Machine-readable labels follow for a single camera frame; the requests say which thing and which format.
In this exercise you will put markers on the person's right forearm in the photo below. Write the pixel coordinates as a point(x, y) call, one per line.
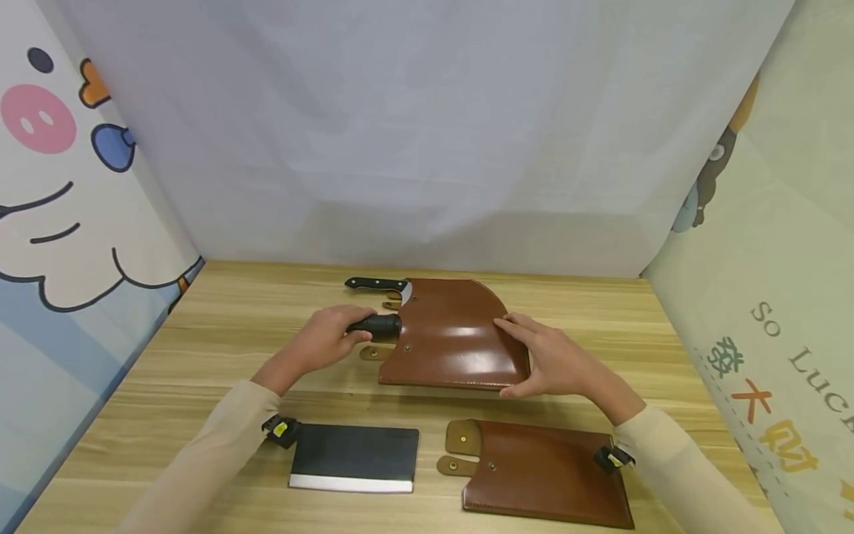
point(674, 463)

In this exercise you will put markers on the person's left thumb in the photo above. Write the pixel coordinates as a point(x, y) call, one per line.
point(359, 338)

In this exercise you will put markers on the person's left hand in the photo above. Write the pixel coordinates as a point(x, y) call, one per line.
point(319, 340)

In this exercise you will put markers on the person's left fingers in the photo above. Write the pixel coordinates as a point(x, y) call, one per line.
point(355, 314)

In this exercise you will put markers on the person's right hand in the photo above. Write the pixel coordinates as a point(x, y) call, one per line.
point(559, 365)

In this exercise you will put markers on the person's right thumb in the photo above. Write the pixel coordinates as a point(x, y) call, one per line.
point(515, 388)

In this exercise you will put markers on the rectangular brown leather knife sheath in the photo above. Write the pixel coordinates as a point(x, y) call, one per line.
point(544, 475)

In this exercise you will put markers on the curved brown leather knife sheath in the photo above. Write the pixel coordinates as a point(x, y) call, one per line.
point(450, 334)

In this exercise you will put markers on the black blade cleaver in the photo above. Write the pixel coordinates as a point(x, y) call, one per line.
point(355, 454)

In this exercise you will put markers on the person's right fingers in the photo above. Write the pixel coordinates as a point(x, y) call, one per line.
point(518, 325)

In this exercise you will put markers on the person's left forearm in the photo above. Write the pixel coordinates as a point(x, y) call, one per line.
point(212, 452)

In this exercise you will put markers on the black wrist band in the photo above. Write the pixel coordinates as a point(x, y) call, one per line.
point(612, 458)
point(281, 429)

